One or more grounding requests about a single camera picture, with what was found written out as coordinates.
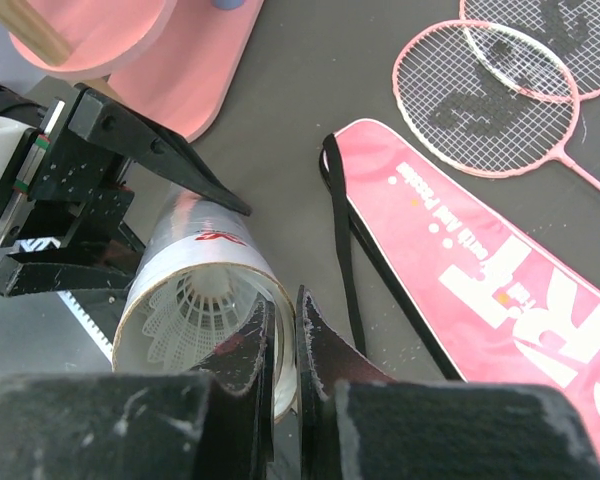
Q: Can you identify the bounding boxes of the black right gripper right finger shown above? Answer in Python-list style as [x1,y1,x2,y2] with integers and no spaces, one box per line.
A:
[295,288,600,479]

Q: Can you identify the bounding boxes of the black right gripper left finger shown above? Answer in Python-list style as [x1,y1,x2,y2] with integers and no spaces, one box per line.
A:
[0,297,275,479]

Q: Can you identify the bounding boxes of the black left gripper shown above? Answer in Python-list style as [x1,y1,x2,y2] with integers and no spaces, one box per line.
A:
[0,83,252,298]

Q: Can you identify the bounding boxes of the white feather shuttlecock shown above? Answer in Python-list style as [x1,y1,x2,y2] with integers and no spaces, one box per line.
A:
[141,264,261,371]

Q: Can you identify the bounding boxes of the white shuttlecock tube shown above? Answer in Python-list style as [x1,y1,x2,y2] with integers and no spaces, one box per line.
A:
[112,186,297,420]

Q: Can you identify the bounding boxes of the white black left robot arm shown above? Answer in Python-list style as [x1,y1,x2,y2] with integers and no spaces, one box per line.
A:
[0,84,251,297]

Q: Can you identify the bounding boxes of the pink tiered shelf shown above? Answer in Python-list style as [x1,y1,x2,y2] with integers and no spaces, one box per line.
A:
[0,0,265,145]

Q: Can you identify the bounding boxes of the pink sport racket bag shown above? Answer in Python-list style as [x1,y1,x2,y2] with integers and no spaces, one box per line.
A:
[324,117,600,389]

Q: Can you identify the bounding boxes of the blue plastic cup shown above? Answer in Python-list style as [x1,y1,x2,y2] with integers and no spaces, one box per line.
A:
[212,0,245,11]

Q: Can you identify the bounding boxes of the pink racket near bag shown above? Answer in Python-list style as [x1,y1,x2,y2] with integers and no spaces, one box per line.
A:
[392,20,600,192]

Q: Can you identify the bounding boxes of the pink racket far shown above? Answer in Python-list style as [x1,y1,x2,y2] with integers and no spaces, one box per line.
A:
[459,0,600,100]

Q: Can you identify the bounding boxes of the white slotted cable duct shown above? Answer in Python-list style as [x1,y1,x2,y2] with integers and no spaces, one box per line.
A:
[57,291,113,363]

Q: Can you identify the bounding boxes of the black bag shoulder strap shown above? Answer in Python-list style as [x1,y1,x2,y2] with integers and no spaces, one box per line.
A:
[318,133,469,384]

